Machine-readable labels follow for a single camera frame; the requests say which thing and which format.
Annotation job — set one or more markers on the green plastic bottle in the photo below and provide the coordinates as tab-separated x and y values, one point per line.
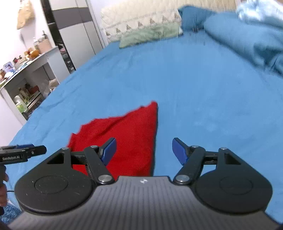
20	104

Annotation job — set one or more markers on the wicker basket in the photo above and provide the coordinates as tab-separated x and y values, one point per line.
44	45

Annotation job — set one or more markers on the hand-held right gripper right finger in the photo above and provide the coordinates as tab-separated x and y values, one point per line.
178	150

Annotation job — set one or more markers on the green pillow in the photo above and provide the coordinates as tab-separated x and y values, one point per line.
150	35

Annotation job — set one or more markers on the blue bed sheet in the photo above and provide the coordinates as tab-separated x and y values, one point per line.
199	92

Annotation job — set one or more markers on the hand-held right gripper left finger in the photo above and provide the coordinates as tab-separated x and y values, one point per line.
109	150

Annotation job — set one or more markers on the white wardrobe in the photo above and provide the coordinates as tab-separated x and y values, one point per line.
77	28

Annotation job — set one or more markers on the cream patterned pillow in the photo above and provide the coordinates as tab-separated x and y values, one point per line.
132	20

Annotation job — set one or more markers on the blue pillow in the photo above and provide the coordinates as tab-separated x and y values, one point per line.
192	17

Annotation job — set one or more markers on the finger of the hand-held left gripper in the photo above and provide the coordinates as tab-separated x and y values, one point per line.
36	151
24	146

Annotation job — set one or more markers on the white desk shelf unit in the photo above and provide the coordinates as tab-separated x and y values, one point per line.
33	68

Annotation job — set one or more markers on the red knit sweater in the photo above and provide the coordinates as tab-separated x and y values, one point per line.
130	137

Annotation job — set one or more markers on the light blue blanket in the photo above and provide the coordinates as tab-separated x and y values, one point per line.
258	10

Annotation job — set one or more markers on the person's left hand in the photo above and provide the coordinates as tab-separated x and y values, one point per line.
3	194

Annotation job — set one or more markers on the blue fuzzy cloth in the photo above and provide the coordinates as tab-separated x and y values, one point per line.
10	213

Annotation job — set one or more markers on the beige hanging bag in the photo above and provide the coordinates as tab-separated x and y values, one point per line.
25	14

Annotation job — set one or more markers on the blue duvet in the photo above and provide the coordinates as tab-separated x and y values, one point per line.
247	39

